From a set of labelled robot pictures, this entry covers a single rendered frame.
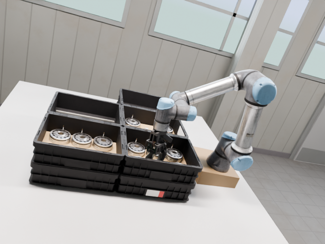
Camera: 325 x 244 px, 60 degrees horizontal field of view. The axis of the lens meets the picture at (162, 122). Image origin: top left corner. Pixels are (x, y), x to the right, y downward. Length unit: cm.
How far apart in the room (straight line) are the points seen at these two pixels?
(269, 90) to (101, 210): 95
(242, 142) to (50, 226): 99
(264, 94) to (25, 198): 117
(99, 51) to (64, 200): 208
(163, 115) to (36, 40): 214
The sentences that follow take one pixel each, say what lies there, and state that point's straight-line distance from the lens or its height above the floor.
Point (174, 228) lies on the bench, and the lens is 140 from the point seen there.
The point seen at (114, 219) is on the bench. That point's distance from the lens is 134.
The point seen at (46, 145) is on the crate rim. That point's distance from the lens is 131.
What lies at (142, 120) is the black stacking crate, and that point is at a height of 85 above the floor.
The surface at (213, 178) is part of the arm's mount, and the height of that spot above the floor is 75.
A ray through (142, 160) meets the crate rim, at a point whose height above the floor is 92.
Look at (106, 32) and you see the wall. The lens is 314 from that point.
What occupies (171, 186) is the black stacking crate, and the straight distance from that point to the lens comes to 147.
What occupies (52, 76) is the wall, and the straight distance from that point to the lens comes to 330.
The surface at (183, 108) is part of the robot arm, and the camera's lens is 135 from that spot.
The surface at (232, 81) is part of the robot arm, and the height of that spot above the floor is 134.
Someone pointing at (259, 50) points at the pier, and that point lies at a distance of 342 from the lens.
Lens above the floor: 164
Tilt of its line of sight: 24 degrees down
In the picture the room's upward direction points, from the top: 18 degrees clockwise
